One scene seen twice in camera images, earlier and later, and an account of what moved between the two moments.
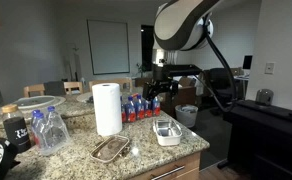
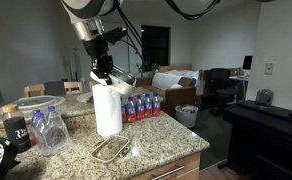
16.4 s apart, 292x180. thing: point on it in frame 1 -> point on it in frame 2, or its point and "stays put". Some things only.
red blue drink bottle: [139, 108] stays put
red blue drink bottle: [123, 110] stays put
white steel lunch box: [167, 131] -> [124, 82]
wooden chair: [69, 87] stays put
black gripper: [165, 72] -> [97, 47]
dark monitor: [247, 62] stays put
